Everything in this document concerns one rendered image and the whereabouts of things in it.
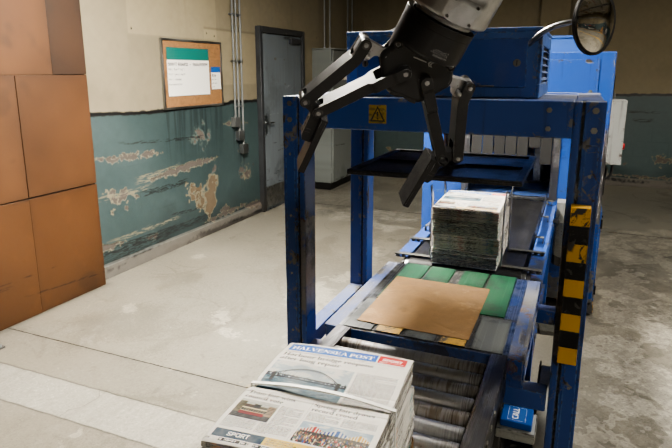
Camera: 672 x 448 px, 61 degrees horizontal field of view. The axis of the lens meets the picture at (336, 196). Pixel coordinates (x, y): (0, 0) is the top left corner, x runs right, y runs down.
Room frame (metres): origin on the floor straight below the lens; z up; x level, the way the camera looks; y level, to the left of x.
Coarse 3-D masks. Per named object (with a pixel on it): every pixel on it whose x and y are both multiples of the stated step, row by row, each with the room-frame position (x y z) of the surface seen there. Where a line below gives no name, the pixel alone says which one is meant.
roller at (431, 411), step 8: (416, 400) 1.31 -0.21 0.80; (416, 408) 1.28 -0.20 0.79; (424, 408) 1.28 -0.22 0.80; (432, 408) 1.27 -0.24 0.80; (440, 408) 1.27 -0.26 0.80; (448, 408) 1.27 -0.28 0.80; (424, 416) 1.26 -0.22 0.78; (432, 416) 1.26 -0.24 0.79; (440, 416) 1.25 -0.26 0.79; (448, 416) 1.25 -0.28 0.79; (456, 416) 1.24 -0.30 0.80; (464, 416) 1.24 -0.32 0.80; (456, 424) 1.23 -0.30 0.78; (464, 424) 1.23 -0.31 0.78
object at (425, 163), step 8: (424, 152) 0.66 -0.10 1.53; (424, 160) 0.65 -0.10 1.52; (432, 160) 0.64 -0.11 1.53; (416, 168) 0.67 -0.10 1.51; (424, 168) 0.65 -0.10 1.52; (408, 176) 0.68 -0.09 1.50; (416, 176) 0.66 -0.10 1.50; (424, 176) 0.65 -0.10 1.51; (408, 184) 0.67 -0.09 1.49; (416, 184) 0.65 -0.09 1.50; (400, 192) 0.68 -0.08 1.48; (408, 192) 0.66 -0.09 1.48; (416, 192) 0.65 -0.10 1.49; (408, 200) 0.66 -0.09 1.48
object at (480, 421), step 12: (492, 360) 1.51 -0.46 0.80; (504, 360) 1.51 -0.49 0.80; (492, 372) 1.44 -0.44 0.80; (504, 372) 1.47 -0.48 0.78; (480, 384) 1.38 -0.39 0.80; (492, 384) 1.38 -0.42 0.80; (504, 384) 1.50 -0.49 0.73; (480, 396) 1.32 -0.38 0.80; (492, 396) 1.32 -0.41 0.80; (480, 408) 1.27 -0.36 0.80; (492, 408) 1.27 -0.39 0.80; (468, 420) 1.22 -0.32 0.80; (480, 420) 1.22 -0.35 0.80; (492, 420) 1.26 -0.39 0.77; (468, 432) 1.17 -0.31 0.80; (480, 432) 1.17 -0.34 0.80; (492, 432) 1.28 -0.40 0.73; (468, 444) 1.13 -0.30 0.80; (480, 444) 1.13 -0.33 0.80
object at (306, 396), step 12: (300, 384) 1.00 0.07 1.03; (276, 396) 0.95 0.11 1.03; (288, 396) 0.95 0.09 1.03; (300, 396) 0.96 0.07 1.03; (312, 396) 0.96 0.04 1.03; (324, 396) 0.96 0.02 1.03; (336, 396) 0.96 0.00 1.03; (360, 396) 0.96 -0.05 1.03; (336, 408) 0.92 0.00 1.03; (348, 408) 0.92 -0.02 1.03; (360, 408) 0.92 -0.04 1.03; (372, 408) 0.92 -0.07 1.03
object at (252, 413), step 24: (240, 408) 0.92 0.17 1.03; (264, 408) 0.92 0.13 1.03; (288, 408) 0.92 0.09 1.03; (312, 408) 0.92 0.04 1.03; (216, 432) 0.85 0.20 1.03; (240, 432) 0.85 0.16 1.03; (264, 432) 0.84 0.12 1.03; (288, 432) 0.84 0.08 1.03; (312, 432) 0.84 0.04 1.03; (336, 432) 0.84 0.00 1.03; (360, 432) 0.84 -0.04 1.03; (384, 432) 0.87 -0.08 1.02
